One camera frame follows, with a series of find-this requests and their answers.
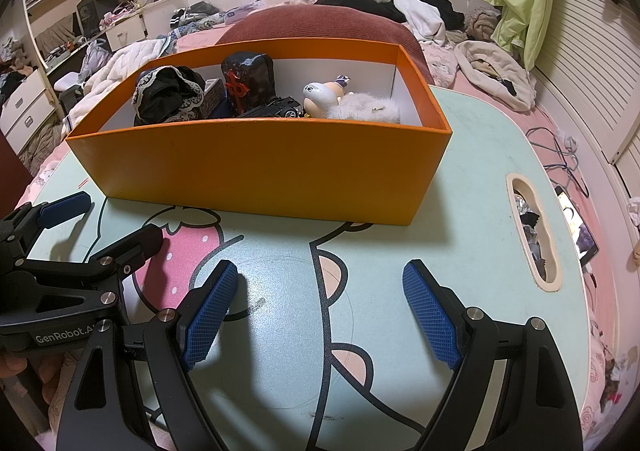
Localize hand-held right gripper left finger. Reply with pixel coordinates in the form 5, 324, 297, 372
55, 259, 240, 451

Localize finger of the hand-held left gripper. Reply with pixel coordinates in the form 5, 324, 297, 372
0, 191, 92, 263
24, 224, 165, 305

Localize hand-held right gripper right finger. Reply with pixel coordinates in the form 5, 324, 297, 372
402, 259, 585, 451

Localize orange cardboard box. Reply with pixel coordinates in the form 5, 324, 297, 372
65, 37, 453, 227

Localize black lace-trimmed cloth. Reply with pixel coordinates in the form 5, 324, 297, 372
132, 65, 206, 127

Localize brown card box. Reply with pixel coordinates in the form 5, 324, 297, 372
204, 78, 226, 107

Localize green toy car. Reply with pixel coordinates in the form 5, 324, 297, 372
237, 95, 304, 119

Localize dark red marbled block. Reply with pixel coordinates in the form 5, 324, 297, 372
221, 51, 275, 118

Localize white fur pompom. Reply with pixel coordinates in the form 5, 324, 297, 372
327, 92, 402, 124

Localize mint cartoon print desktop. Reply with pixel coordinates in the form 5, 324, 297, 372
27, 84, 593, 451

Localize person's left hand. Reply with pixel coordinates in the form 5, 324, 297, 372
0, 352, 29, 383

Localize red-brown wooden door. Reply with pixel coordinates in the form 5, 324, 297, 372
0, 128, 33, 207

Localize white drawer cabinet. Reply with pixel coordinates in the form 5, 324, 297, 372
0, 71, 63, 152

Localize crumpled foil wrappers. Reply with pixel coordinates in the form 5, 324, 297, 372
512, 191, 548, 277

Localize grey plastic bag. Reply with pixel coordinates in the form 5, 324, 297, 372
80, 38, 112, 78

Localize white fleece blanket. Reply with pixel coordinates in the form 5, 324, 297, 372
60, 36, 176, 122

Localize smartphone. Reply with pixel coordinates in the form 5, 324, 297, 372
554, 184, 600, 264

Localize white desk with drawers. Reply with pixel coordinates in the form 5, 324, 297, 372
105, 0, 188, 52

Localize black white striped garment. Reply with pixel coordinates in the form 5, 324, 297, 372
170, 1, 226, 32

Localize pink printed bed sheet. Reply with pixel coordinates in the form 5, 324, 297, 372
15, 21, 640, 451

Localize lilac packet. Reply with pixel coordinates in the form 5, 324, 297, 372
225, 0, 264, 24

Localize beige garment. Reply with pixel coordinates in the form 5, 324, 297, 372
452, 38, 538, 112

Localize maroon cushion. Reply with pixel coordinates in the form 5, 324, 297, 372
220, 5, 431, 87

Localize brown fuzzy garment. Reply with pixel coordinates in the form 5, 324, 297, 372
464, 6, 502, 43

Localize white slatted closet door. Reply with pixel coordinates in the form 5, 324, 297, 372
530, 0, 640, 167

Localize tangled charging cables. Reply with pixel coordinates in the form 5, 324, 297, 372
525, 126, 593, 197

